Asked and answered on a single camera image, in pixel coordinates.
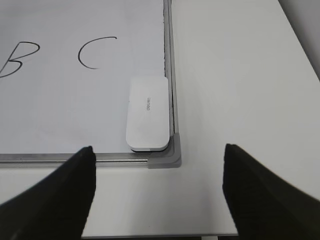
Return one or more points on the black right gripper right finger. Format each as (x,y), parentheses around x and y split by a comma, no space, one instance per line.
(264,206)

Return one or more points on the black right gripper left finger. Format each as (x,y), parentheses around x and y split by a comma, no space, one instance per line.
(57,207)

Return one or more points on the white rectangular board eraser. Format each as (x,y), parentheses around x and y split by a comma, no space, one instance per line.
(148,115)

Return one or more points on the white board with grey frame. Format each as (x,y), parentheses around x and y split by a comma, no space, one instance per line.
(65,74)

